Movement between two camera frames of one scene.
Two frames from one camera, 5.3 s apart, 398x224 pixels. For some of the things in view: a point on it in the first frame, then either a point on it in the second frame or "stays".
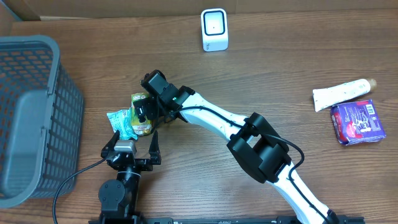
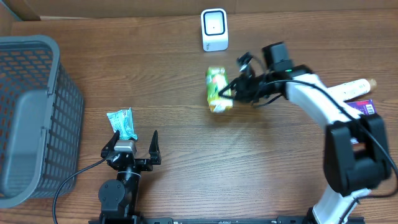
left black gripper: [130, 162] stays
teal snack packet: [120, 120] stays
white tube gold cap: [324, 97] stays
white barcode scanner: [214, 29] stays
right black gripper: [146, 109] to [241, 87]
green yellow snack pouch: [142, 128] to [216, 80]
